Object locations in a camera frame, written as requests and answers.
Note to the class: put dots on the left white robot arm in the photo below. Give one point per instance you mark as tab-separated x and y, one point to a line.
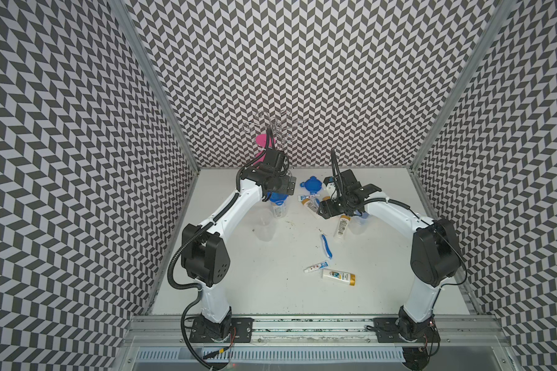
202	261

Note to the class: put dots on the blue lid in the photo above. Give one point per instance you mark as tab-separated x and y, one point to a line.
313	185
362	215
278	198

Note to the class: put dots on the blue toothbrush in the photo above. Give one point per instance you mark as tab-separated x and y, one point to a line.
326	247

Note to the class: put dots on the blue lid under cup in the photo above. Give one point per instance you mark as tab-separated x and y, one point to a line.
362	215

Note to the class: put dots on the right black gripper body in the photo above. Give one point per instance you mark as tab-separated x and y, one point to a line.
335	206

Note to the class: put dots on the chrome glass holder stand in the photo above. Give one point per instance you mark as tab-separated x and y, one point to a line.
279	126

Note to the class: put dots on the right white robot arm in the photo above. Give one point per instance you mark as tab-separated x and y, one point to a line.
435	257

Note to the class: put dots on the white bottle by cup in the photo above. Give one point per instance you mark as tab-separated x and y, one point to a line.
342	227

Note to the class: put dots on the clear cup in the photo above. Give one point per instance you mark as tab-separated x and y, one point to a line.
359	224
279	208
265	225

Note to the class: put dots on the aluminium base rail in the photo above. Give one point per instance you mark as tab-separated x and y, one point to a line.
363	330

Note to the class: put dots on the toothpaste tube back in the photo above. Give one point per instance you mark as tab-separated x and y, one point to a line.
304	197

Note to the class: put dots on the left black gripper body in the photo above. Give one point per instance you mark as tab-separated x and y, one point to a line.
281	185

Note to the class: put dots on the white bottle green label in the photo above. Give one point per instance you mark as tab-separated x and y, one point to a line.
340	276

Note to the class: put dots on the pink plastic wine glass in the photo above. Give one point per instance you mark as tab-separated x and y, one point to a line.
261	141

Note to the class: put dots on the toothpaste tube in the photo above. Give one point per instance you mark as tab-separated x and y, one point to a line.
316	267
304	197

